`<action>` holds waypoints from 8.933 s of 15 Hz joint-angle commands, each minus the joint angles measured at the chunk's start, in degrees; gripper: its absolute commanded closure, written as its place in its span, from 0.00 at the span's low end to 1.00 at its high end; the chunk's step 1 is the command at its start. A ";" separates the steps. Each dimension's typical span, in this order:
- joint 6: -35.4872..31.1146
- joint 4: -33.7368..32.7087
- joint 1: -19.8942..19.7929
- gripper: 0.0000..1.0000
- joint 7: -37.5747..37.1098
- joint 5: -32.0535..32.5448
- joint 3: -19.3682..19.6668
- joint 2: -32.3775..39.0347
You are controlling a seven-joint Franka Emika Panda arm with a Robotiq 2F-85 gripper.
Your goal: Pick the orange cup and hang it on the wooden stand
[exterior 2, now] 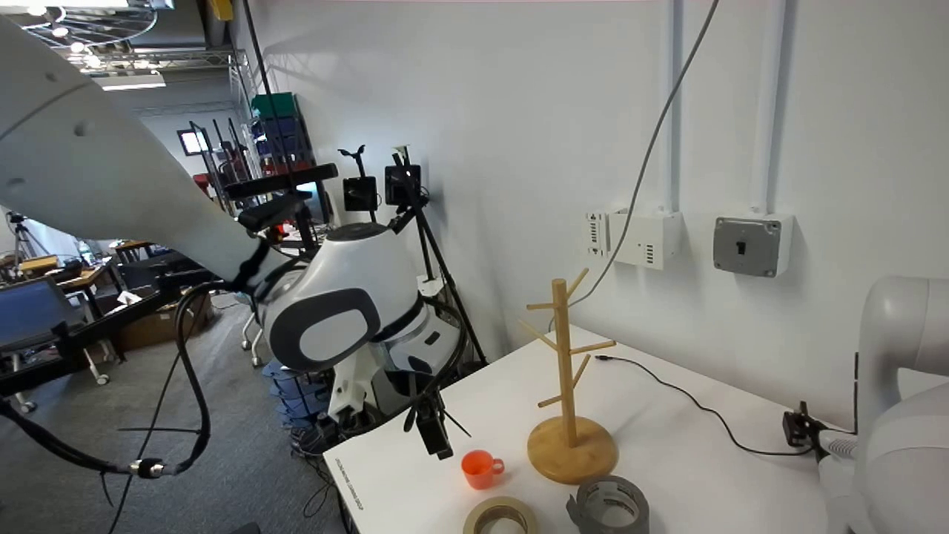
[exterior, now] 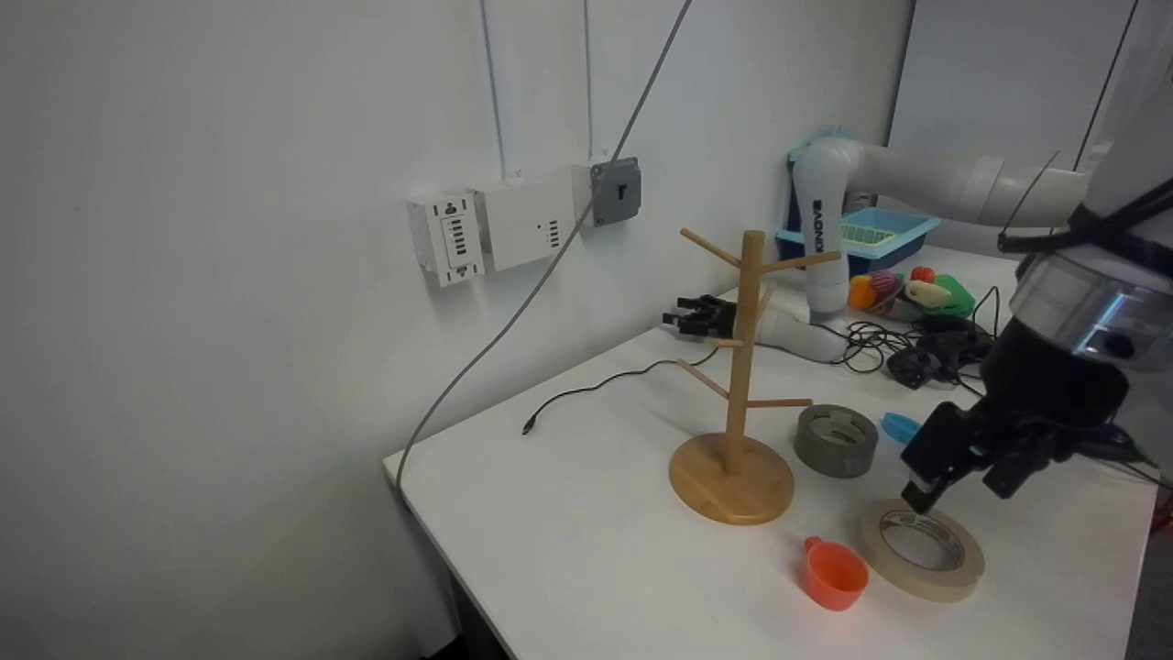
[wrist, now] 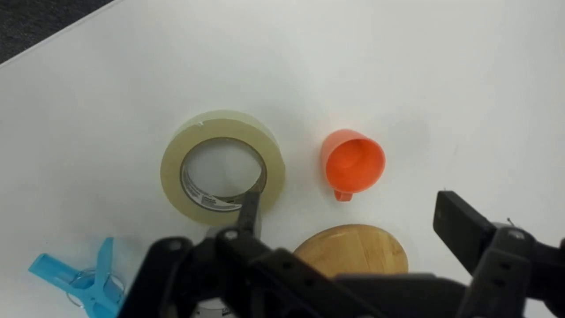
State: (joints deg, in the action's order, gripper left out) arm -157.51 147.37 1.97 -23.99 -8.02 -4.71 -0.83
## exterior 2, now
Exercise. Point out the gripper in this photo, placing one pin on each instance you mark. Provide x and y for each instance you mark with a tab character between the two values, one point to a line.
433	434

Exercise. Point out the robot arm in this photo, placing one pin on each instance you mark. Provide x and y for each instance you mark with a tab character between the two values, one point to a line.
96	170

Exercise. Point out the orange cup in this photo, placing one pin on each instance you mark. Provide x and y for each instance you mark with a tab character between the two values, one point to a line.
478	472

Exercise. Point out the wooden mug stand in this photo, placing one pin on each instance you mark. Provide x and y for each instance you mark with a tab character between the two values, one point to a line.
571	449

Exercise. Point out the tan tape roll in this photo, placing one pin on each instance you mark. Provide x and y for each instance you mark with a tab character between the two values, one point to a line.
482	512

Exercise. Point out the cardboard box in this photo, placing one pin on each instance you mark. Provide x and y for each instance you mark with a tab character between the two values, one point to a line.
152	330

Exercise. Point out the stack of green and blue crates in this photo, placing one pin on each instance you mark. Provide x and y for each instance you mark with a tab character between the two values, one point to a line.
276	119

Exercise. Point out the window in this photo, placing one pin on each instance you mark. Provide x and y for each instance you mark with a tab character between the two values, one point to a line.
191	142

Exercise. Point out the white robot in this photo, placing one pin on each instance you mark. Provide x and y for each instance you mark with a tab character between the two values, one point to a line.
901	445

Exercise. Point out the grey duct tape roll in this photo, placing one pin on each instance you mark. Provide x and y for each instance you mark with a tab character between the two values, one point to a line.
637	498

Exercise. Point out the camera on tripod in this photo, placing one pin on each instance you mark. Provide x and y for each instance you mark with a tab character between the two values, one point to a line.
402	185

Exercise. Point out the camera on mount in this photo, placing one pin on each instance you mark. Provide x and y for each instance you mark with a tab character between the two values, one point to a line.
359	194

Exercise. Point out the white wall box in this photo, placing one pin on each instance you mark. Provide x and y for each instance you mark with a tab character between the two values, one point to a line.
643	239

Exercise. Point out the grey switch box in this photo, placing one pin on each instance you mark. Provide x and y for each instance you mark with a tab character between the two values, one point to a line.
747	246

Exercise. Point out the white wall conduit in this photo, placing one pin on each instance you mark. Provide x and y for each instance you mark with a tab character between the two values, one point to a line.
674	104
767	104

